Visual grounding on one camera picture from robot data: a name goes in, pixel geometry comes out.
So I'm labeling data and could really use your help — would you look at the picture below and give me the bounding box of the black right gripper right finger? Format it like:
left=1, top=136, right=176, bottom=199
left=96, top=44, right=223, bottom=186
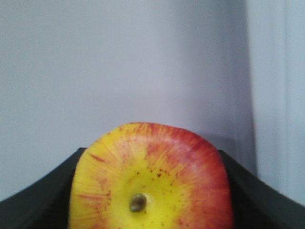
left=219, top=150, right=305, bottom=229

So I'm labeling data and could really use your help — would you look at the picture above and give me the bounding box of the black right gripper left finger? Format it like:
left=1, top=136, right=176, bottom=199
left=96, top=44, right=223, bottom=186
left=0, top=148, right=85, bottom=229

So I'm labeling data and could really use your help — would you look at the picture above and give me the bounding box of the red yellow apple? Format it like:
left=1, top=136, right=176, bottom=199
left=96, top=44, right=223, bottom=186
left=68, top=123, right=234, bottom=229

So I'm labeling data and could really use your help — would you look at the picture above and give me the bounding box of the dark grey fridge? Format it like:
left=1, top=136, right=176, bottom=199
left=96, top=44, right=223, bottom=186
left=0, top=0, right=305, bottom=203

